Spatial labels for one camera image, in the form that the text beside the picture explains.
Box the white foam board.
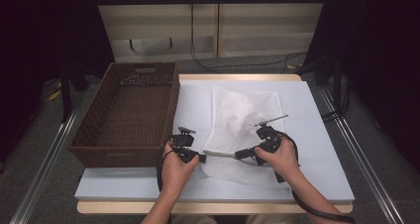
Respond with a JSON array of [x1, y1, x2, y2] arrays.
[[74, 79, 356, 203]]

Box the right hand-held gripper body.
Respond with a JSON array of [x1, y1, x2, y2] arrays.
[[254, 114, 289, 153]]

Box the person's left leg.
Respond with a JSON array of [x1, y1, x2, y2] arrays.
[[171, 214, 219, 224]]

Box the white mesh laundry bag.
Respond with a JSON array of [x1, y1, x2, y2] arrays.
[[200, 85, 286, 187]]

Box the black curtain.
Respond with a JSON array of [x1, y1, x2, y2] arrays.
[[0, 0, 115, 163], [301, 0, 420, 172]]

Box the black wall cable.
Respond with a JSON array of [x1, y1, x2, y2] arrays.
[[189, 4, 308, 73]]

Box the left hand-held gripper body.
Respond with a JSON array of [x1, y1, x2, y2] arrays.
[[171, 126, 199, 164]]

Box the person's right hand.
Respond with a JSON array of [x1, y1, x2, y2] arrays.
[[256, 136, 300, 188]]

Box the metal floor rail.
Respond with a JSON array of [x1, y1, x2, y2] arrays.
[[9, 98, 87, 224], [318, 86, 405, 224]]

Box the person's right leg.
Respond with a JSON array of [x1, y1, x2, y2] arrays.
[[246, 214, 313, 224]]

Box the black floor cables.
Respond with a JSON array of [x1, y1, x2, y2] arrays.
[[321, 81, 351, 123]]

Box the hand-held gripper cable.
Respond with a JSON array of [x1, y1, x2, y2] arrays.
[[157, 134, 176, 224], [278, 131, 356, 224]]

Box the black metal stand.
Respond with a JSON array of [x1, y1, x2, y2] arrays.
[[331, 61, 351, 119], [58, 61, 90, 124]]

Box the right hand-held gripper cable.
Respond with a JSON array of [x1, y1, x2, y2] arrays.
[[278, 131, 356, 224]]

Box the wooden table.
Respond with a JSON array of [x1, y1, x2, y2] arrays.
[[76, 73, 354, 216]]

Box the left hand-held gripper cable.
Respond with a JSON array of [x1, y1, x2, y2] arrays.
[[157, 134, 176, 224]]

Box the person's leg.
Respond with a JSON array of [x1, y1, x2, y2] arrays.
[[246, 214, 313, 224], [171, 214, 219, 224]]

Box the brown wicker basket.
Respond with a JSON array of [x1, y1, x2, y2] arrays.
[[66, 61, 181, 168]]

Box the person's left hand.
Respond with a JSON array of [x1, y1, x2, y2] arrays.
[[160, 142, 200, 197]]

